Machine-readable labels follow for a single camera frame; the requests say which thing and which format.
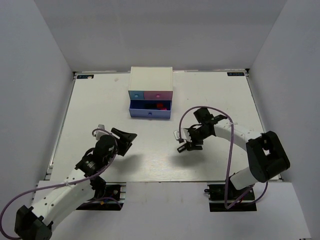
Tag green cap highlighter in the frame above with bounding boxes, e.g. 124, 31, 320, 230
177, 144, 187, 153

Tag purple-blue wide drawer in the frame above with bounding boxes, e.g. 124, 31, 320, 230
129, 99, 172, 119

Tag light blue small drawer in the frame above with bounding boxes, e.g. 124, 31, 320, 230
128, 90, 145, 100

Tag orange cap highlighter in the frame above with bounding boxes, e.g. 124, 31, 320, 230
145, 102, 164, 109

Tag pink drawer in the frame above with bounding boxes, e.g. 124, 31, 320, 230
143, 91, 173, 101

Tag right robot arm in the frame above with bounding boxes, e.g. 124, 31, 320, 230
175, 107, 291, 200

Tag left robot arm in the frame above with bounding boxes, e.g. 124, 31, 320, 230
14, 125, 138, 240

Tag white drawer cabinet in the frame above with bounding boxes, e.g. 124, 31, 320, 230
127, 66, 174, 101

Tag right blue corner label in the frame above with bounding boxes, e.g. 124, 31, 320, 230
227, 72, 245, 77

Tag blue corner label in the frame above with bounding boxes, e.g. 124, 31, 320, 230
76, 74, 94, 79
227, 72, 245, 77

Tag left blue corner label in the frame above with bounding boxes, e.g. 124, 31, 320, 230
76, 74, 94, 79

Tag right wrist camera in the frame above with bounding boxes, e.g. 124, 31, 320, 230
173, 128, 191, 143

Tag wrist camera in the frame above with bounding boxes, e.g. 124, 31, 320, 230
91, 124, 110, 141
173, 128, 191, 143

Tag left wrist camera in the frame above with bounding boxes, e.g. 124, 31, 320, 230
91, 124, 110, 141

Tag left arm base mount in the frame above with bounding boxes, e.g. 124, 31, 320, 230
76, 182, 127, 211

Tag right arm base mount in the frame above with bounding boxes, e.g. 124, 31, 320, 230
203, 183, 258, 213

